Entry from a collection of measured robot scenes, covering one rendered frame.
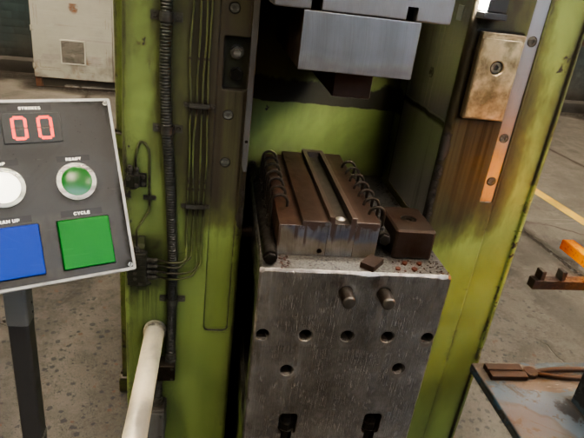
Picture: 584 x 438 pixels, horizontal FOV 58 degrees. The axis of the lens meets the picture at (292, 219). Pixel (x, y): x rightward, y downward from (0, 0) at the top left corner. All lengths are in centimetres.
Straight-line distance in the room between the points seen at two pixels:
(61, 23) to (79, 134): 540
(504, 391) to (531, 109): 60
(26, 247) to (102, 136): 20
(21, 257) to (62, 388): 131
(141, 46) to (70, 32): 522
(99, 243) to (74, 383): 131
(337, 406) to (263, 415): 16
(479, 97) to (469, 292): 50
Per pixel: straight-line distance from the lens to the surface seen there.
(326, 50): 93
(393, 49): 96
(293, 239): 103
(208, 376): 141
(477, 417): 222
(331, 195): 117
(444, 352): 149
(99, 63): 628
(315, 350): 112
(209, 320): 130
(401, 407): 127
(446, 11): 98
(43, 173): 88
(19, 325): 106
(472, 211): 128
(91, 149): 90
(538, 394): 129
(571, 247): 131
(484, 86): 117
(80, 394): 209
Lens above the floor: 142
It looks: 25 degrees down
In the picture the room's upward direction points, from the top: 7 degrees clockwise
